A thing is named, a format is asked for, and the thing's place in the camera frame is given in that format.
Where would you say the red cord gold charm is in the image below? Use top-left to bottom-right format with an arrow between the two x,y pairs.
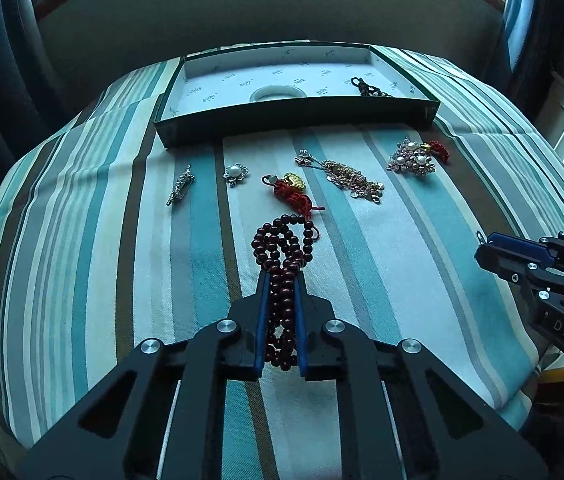
261,172 -> 327,220
421,140 -> 452,166

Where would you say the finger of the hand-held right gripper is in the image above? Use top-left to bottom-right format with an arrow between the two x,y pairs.
482,231 -> 564,267
474,245 -> 562,292

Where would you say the blue curtain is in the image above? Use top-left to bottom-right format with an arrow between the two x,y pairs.
498,0 -> 538,78

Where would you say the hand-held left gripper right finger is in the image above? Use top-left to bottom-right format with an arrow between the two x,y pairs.
292,271 -> 548,480

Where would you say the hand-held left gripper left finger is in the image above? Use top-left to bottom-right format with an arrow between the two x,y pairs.
14,270 -> 271,480

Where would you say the gold chain necklace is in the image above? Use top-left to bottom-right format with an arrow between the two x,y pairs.
295,149 -> 387,206

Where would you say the green cardboard box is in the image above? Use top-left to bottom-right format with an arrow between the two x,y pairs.
154,44 -> 441,151

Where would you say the pink pearl cluster brooch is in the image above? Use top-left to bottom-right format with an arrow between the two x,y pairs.
386,137 -> 436,177

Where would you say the black knotted cord ornament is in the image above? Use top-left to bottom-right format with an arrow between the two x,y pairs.
351,76 -> 393,99

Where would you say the pearl flower brooch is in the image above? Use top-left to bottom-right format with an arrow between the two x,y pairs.
223,162 -> 249,187

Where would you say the white jade bangle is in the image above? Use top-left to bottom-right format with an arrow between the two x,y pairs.
251,85 -> 307,104

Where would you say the dark red bead bracelet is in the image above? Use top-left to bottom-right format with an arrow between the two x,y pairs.
251,214 -> 319,372

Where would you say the silver bar brooch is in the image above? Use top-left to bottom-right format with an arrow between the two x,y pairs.
166,164 -> 193,207

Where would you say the striped tablecloth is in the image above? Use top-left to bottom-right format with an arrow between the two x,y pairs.
0,39 -> 564,480

